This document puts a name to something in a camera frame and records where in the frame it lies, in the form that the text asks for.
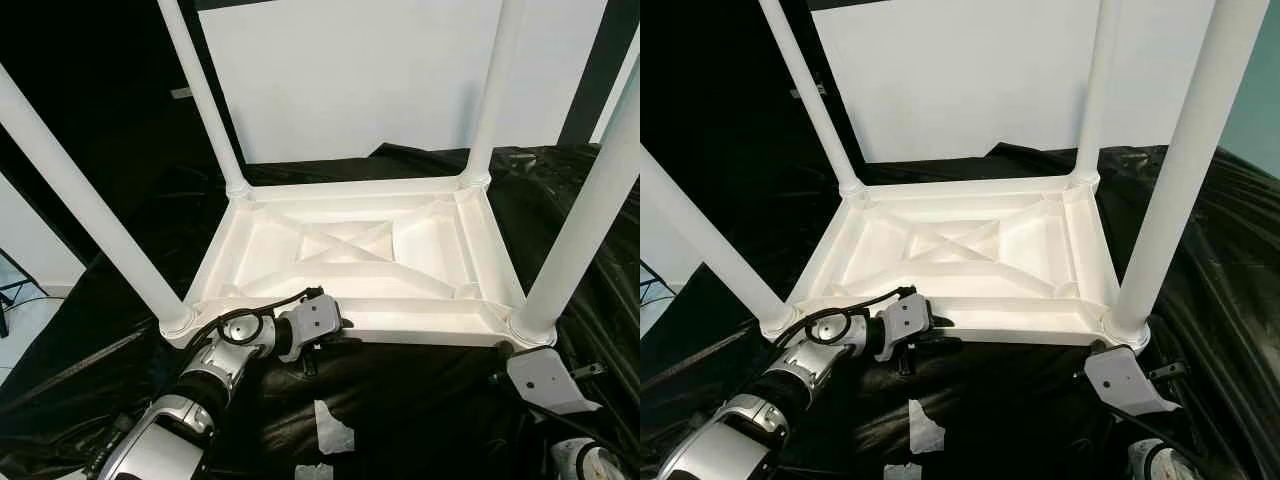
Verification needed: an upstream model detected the black door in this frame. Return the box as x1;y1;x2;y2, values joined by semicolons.
640;0;861;261
0;0;246;271

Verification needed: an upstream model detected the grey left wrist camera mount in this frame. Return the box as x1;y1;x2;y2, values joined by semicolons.
290;297;343;348
880;295;933;348

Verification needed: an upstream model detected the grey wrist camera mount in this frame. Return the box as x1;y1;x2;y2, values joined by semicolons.
505;347;604;416
290;297;343;348
1085;345;1183;416
880;295;933;348

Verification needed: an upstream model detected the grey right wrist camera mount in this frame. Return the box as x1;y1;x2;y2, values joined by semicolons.
505;347;604;416
1085;345;1183;416

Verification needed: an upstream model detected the black wall strip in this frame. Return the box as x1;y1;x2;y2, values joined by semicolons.
558;0;641;146

